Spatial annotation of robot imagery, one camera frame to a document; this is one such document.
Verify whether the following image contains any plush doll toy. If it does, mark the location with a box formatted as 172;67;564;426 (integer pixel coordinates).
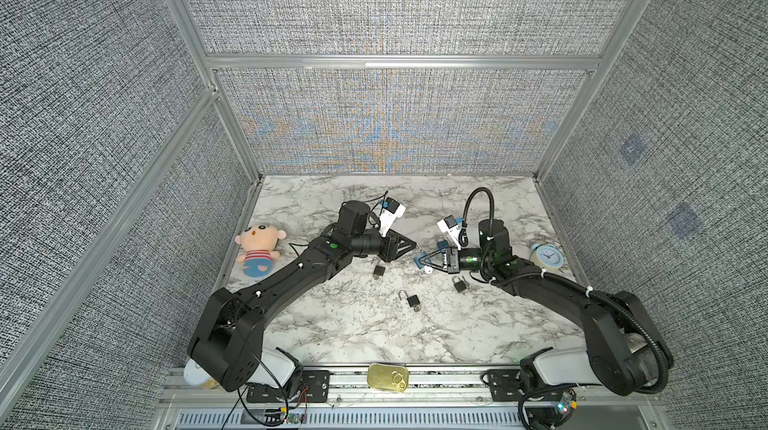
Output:
234;225;287;278

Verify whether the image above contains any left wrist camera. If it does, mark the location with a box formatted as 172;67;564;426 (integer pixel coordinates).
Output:
379;197;405;238

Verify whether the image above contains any light blue alarm clock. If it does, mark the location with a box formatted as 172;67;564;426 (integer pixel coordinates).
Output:
530;244;565;271

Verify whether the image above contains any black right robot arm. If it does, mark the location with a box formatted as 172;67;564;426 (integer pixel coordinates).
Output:
415;219;674;396

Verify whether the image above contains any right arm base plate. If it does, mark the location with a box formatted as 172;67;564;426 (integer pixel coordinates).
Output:
480;367;564;402

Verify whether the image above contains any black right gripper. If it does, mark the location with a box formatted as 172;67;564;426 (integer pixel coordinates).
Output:
420;246;494;276

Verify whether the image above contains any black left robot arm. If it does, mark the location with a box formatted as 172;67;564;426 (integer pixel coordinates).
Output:
185;201;416;397

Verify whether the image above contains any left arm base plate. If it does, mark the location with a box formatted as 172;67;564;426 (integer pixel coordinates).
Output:
245;370;330;404

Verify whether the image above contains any gold sardine tin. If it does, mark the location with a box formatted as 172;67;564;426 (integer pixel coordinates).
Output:
366;363;410;393

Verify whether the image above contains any black padlock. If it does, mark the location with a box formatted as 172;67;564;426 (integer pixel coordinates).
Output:
452;275;469;293
372;260;387;280

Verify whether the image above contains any aluminium front rail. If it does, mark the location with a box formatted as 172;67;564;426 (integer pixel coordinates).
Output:
158;365;655;410

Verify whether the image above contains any black padlock open shackle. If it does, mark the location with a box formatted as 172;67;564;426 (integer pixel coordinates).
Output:
398;290;422;312

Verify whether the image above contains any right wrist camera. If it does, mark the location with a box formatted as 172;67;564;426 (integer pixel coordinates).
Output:
437;215;469;250

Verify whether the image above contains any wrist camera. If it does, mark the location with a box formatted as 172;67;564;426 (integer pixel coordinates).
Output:
437;215;469;250
379;197;405;238

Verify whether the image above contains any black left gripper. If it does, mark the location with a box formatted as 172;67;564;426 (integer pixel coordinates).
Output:
350;227;416;264

